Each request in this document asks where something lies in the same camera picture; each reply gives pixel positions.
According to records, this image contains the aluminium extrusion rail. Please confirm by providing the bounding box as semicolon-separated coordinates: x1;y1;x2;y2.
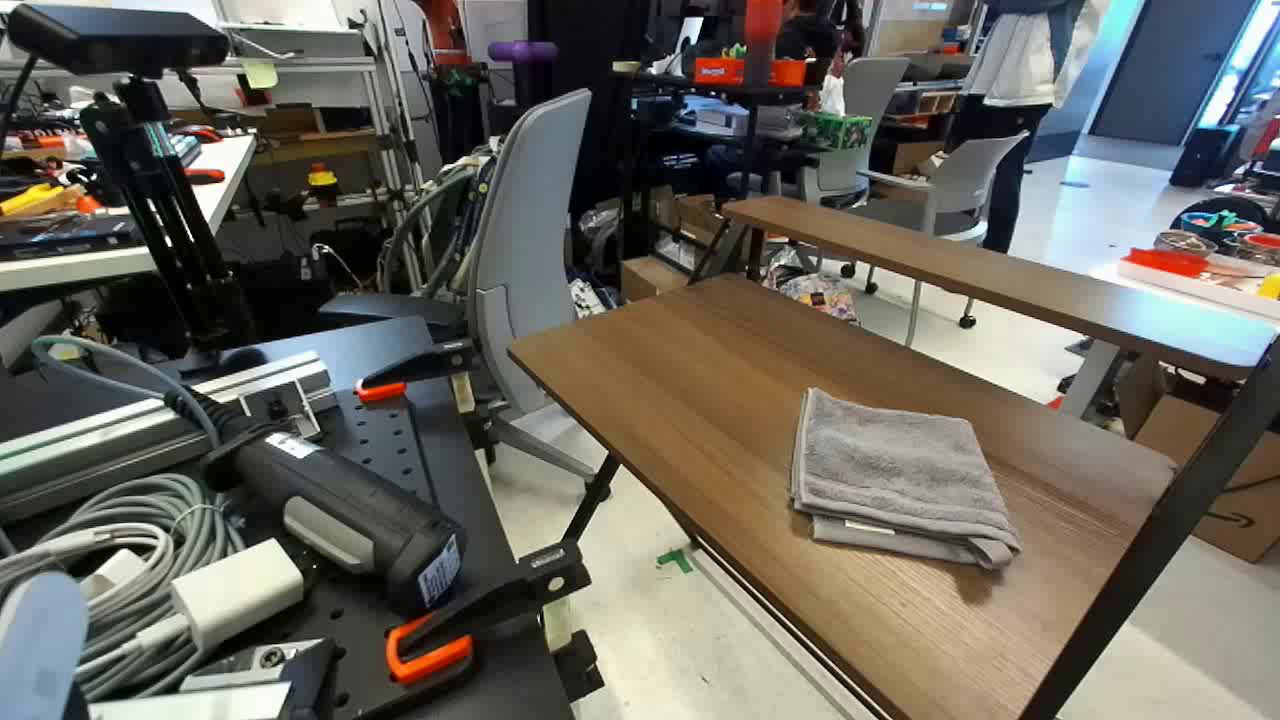
0;347;336;524

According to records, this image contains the small cardboard box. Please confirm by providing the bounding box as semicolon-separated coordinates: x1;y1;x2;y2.
616;250;698;303

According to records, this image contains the yellow tool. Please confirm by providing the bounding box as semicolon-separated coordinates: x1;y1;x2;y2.
0;180;94;228

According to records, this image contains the red flat object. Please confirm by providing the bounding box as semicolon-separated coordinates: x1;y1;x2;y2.
1118;242;1213;282

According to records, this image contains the black stereo camera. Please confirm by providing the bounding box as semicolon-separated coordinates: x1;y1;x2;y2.
4;0;234;78

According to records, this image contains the white background chair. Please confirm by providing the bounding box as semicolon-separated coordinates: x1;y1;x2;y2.
854;127;1035;330

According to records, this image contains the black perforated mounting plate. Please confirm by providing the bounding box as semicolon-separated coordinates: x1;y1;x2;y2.
215;311;581;720

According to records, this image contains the thick grey hose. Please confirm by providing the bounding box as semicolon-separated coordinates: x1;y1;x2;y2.
29;330;228;452

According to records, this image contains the wooden desk shelf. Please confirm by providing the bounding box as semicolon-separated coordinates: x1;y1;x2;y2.
718;193;1280;384

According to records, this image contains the white power adapter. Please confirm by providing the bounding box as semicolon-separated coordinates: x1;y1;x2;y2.
168;534;310;657

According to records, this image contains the black diagonal desk brace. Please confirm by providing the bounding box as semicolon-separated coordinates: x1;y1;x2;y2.
554;452;623;551

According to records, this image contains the black metal desk frame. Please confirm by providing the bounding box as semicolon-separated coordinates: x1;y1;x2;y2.
1014;337;1280;720

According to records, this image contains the orange storage bin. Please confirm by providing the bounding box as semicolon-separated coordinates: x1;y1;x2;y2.
689;47;810;96

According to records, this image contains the large cardboard box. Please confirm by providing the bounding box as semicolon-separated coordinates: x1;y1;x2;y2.
1115;356;1280;562

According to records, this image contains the grey cable bundle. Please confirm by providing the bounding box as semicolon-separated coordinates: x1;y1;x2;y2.
0;468;253;703

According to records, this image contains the grey towel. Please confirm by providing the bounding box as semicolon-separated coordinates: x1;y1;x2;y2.
786;384;1023;575

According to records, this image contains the blue grey rounded object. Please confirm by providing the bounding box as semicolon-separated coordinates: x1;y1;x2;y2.
0;567;94;720

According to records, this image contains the black camera tripod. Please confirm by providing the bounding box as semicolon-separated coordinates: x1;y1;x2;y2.
76;73;261;361

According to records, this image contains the small orange handled clamp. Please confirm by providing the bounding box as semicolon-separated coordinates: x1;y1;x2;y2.
352;337;482;411

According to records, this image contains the large orange handled clamp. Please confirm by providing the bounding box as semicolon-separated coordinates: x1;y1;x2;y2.
380;534;596;692

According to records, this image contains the purple dumbbell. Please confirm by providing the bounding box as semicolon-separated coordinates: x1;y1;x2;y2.
482;35;562;73

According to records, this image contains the grey office chair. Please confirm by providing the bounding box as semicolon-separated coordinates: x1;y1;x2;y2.
458;84;599;487

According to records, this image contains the black handheld device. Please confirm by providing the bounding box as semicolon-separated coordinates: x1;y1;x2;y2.
228;429;467;616

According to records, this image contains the person in white shirt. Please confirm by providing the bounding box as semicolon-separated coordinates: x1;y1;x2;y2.
954;0;1113;254

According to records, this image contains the white workbench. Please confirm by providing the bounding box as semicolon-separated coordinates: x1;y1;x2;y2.
0;127;261;300

